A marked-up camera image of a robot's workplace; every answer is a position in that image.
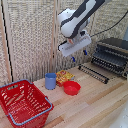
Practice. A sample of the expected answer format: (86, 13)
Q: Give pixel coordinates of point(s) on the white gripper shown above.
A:
(75, 45)

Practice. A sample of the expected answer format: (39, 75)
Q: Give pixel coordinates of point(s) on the yellow red snack box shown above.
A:
(64, 76)

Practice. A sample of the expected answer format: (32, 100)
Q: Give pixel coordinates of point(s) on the red plastic bowl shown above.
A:
(71, 88)

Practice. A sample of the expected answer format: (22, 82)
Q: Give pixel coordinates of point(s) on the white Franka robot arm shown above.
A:
(78, 18)

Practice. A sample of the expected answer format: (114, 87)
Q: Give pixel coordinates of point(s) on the black toaster oven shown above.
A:
(111, 55)

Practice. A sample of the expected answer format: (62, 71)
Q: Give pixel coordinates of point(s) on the blue plastic cup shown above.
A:
(50, 81)

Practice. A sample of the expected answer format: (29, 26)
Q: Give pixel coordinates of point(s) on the woven folding screen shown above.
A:
(30, 40)

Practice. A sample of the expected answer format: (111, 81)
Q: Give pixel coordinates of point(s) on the red plastic shopping basket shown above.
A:
(25, 103)

